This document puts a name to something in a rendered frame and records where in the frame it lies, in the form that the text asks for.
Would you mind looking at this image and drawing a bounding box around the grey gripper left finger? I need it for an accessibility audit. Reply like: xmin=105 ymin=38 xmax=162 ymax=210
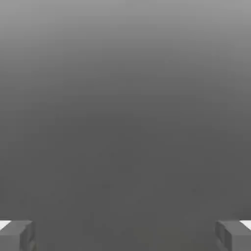
xmin=0 ymin=220 xmax=36 ymax=251

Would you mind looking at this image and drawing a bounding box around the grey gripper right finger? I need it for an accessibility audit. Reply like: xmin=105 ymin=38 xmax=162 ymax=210
xmin=215 ymin=220 xmax=251 ymax=251

